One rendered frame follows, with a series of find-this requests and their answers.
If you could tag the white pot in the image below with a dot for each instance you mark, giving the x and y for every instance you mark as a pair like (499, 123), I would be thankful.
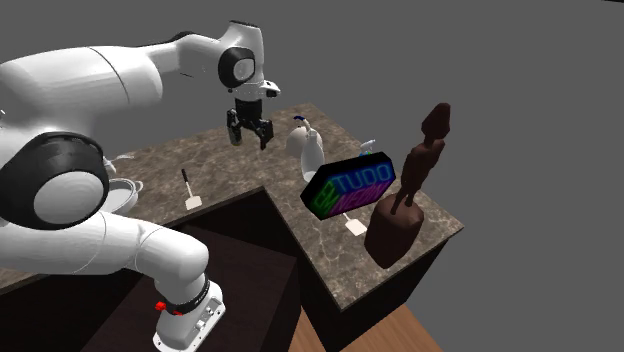
(121, 195)

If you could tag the white spray bottle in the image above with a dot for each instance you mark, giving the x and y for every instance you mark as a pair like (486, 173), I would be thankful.
(366, 148)

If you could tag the dark robot stand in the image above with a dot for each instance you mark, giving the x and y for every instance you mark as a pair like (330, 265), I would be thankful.
(253, 287)

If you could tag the white jug with blue cap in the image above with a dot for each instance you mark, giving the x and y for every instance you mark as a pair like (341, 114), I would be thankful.
(312, 153)

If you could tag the black box with neon lettering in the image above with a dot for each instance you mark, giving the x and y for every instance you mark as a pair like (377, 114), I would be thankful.
(351, 187)

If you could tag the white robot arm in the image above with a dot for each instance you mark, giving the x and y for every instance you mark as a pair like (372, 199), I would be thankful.
(73, 88)

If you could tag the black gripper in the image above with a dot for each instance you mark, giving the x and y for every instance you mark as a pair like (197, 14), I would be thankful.
(248, 110)

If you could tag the brown figure statue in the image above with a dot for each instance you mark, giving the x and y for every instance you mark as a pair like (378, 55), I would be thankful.
(395, 229)

